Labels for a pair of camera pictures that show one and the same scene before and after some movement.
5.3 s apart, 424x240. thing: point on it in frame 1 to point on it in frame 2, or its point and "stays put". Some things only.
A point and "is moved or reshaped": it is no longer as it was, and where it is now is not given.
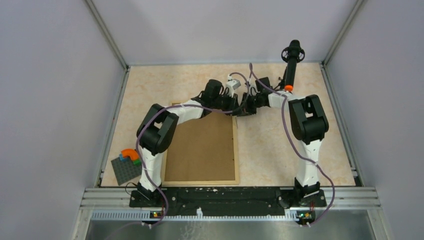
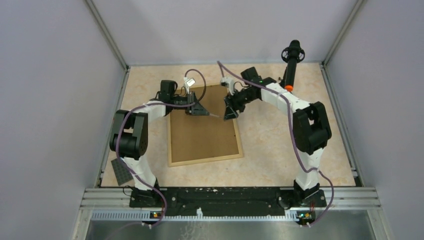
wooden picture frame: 202,152 is moved or reshaped
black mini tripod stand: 282,80 stays put
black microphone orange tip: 293,54 stays put
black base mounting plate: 227,201 stays put
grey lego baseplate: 126,170 stays put
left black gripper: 233,102 to 196,109
